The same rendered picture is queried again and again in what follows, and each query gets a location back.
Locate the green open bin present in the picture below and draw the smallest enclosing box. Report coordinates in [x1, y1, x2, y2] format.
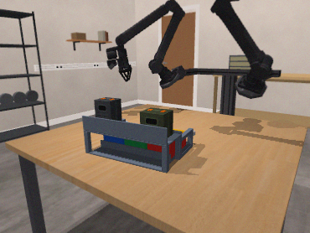
[124, 139, 147, 149]

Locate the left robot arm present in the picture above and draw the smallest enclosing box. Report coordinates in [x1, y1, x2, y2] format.
[210, 0, 273, 94]

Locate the grey metal shelf rack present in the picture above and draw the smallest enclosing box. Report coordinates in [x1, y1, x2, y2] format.
[82, 116, 195, 173]

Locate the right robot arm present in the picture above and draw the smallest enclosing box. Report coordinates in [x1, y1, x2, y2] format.
[106, 0, 185, 85]

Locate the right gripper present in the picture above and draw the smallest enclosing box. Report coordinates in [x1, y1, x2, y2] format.
[119, 57, 132, 82]

